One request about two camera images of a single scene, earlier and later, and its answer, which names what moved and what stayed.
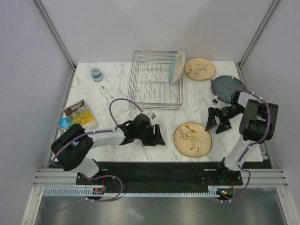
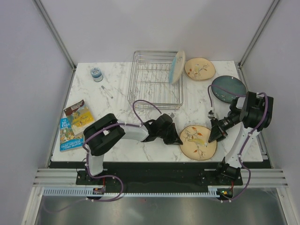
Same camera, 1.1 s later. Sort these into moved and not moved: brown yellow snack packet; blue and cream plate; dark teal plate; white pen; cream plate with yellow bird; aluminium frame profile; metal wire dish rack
Moved: cream plate with yellow bird
Not moved: blue and cream plate; brown yellow snack packet; dark teal plate; white pen; metal wire dish rack; aluminium frame profile
